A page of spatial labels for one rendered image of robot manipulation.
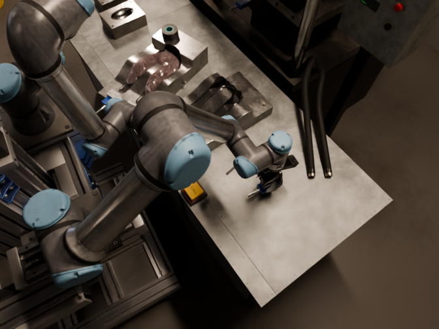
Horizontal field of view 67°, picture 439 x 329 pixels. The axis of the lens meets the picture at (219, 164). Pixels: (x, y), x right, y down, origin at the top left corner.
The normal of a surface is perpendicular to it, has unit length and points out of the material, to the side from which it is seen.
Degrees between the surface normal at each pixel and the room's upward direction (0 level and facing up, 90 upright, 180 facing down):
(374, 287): 0
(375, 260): 0
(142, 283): 0
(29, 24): 40
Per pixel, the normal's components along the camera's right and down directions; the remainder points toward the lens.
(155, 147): -0.55, -0.12
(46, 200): -0.07, -0.55
